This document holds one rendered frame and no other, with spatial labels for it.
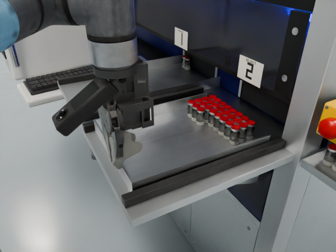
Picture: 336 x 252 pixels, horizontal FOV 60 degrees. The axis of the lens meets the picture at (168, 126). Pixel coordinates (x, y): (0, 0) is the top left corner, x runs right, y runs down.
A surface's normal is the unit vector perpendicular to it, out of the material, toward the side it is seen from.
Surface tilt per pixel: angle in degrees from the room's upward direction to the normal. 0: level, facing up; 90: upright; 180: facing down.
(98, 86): 33
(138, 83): 90
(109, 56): 90
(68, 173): 0
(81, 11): 107
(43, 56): 90
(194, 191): 0
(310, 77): 90
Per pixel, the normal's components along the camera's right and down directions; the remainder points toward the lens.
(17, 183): 0.00, -0.85
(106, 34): 0.00, 0.52
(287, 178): -0.88, 0.25
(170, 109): 0.46, 0.46
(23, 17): 0.99, 0.15
